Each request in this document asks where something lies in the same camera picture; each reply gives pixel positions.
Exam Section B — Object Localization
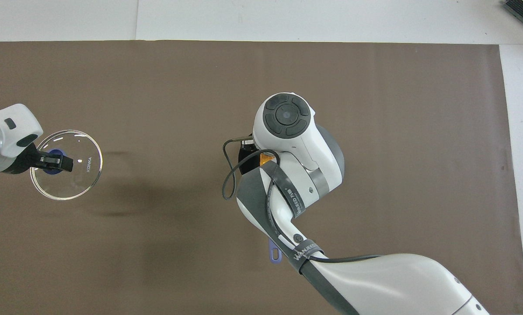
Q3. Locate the dark blue saucepan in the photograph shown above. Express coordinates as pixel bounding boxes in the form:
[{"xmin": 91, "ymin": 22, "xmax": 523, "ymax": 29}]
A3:
[{"xmin": 268, "ymin": 238, "xmax": 284, "ymax": 266}]

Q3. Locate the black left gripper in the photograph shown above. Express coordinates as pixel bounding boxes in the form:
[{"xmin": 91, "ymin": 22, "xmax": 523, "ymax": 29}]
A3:
[{"xmin": 1, "ymin": 143, "xmax": 74, "ymax": 175}]

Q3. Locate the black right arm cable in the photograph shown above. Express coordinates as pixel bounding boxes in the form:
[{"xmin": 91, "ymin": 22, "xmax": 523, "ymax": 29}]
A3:
[{"xmin": 222, "ymin": 138, "xmax": 382, "ymax": 263}]

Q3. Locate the glass lid with blue knob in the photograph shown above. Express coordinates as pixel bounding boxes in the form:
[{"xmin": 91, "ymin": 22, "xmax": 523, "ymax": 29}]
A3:
[{"xmin": 30, "ymin": 129, "xmax": 103, "ymax": 201}]

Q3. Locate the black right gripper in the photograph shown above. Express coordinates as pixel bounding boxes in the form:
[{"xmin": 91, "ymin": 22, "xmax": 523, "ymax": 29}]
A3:
[{"xmin": 237, "ymin": 136, "xmax": 262, "ymax": 175}]

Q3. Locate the brown table mat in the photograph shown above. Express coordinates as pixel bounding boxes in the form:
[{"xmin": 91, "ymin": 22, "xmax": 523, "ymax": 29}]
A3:
[{"xmin": 0, "ymin": 41, "xmax": 523, "ymax": 315}]

